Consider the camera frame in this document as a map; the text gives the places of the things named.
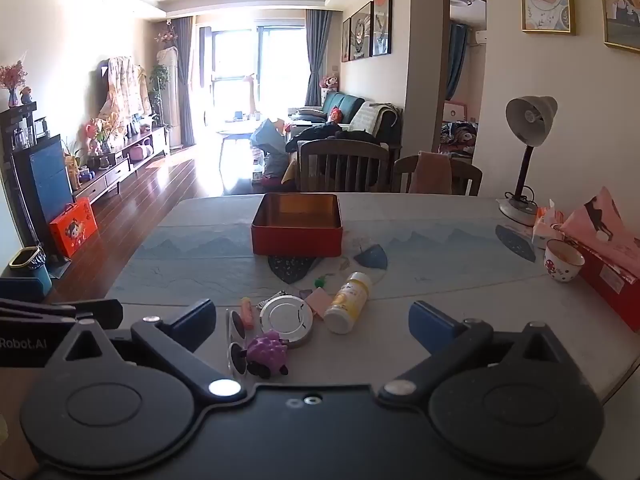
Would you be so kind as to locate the pink eraser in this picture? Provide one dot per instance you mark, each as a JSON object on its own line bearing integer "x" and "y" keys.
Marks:
{"x": 317, "y": 301}

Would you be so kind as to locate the printed bed blanket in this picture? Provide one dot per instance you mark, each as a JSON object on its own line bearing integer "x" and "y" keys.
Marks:
{"x": 457, "y": 137}

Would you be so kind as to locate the white yellow bottle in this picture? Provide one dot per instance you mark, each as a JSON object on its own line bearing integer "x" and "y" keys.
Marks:
{"x": 347, "y": 305}

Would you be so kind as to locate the pink flower vase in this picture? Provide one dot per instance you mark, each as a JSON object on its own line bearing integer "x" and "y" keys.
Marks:
{"x": 12, "y": 77}

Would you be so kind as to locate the coffee table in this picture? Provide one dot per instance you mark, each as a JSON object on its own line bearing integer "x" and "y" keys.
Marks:
{"x": 240, "y": 130}

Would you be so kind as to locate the dark green sofa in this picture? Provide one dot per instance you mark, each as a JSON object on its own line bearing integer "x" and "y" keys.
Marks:
{"x": 350, "y": 102}

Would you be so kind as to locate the orange white packet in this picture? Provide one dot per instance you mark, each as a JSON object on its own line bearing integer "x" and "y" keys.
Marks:
{"x": 547, "y": 225}

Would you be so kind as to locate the pink artificial flowers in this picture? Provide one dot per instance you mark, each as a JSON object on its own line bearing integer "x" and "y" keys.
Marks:
{"x": 166, "y": 37}

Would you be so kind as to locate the white bowl red print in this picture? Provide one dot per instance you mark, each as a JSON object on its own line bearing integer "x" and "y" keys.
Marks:
{"x": 564, "y": 265}

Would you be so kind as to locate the orange gift bag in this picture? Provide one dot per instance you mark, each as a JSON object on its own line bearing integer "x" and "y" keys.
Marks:
{"x": 72, "y": 230}

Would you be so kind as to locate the blue bedroom curtain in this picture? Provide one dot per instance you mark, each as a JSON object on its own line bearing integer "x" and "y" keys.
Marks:
{"x": 456, "y": 60}

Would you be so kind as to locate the red cushion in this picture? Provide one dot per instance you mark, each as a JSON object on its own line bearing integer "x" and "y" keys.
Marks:
{"x": 335, "y": 114}

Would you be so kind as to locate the mountain print table cover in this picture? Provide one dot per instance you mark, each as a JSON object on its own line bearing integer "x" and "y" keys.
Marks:
{"x": 450, "y": 260}

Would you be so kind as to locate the silver nail clipper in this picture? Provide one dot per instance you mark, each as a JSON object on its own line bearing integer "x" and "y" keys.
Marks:
{"x": 269, "y": 301}

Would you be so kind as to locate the pink towel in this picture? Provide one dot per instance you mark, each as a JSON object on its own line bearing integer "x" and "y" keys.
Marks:
{"x": 430, "y": 172}

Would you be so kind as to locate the pink printed bag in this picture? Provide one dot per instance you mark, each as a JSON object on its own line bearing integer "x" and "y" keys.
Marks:
{"x": 600, "y": 225}

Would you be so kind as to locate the floral hanging cloth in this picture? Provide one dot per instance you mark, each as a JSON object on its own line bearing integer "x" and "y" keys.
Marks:
{"x": 122, "y": 85}

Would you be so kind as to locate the black clothes pile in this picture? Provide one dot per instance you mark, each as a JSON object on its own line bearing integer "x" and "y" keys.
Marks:
{"x": 330, "y": 135}

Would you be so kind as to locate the red tin box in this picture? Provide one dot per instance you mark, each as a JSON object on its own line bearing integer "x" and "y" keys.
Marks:
{"x": 295, "y": 242}

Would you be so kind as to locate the black cabinet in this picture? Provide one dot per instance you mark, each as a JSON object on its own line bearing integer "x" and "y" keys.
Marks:
{"x": 45, "y": 180}

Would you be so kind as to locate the framed wall picture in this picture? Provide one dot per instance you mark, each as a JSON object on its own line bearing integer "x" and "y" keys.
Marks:
{"x": 361, "y": 32}
{"x": 346, "y": 40}
{"x": 382, "y": 22}

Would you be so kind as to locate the green potted plant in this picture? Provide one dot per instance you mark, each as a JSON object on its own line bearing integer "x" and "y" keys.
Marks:
{"x": 159, "y": 80}

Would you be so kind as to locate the teal trash bin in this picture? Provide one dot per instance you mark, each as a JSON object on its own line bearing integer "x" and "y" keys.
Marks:
{"x": 32, "y": 270}

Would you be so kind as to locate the standing air conditioner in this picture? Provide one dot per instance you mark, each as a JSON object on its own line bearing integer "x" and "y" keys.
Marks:
{"x": 169, "y": 100}

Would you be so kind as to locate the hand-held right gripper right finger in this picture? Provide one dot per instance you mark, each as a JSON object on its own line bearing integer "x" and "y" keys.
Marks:
{"x": 430, "y": 322}

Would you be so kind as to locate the purple grape toy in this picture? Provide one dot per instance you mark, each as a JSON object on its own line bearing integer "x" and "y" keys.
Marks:
{"x": 265, "y": 350}

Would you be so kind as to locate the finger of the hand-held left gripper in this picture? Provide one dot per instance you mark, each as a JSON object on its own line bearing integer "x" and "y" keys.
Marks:
{"x": 20, "y": 292}
{"x": 100, "y": 312}

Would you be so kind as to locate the orange sausage stick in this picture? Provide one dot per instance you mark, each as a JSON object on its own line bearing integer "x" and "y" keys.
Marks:
{"x": 247, "y": 312}

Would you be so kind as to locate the green pushpin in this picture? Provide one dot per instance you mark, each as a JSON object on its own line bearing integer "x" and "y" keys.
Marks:
{"x": 320, "y": 282}

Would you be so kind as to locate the blue plastic bag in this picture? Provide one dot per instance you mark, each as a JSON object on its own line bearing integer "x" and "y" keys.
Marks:
{"x": 267, "y": 140}

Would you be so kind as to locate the grey curtain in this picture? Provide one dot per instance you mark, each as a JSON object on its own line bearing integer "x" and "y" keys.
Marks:
{"x": 185, "y": 80}
{"x": 317, "y": 55}

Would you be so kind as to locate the cream blanket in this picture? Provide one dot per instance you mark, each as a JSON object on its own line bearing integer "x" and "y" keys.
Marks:
{"x": 372, "y": 115}

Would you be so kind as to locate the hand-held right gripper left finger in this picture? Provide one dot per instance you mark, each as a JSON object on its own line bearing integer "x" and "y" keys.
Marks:
{"x": 200, "y": 322}

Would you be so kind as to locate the wooden dining chair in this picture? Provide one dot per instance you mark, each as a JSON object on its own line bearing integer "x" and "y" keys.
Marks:
{"x": 465, "y": 175}
{"x": 340, "y": 165}

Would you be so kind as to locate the grey desk lamp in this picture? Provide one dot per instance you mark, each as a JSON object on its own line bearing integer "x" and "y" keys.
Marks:
{"x": 530, "y": 115}

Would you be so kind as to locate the plush toy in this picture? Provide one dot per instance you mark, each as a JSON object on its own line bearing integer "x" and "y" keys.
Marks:
{"x": 329, "y": 82}

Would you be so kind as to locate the wooden TV cabinet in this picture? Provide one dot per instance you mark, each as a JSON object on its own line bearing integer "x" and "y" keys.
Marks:
{"x": 120, "y": 170}

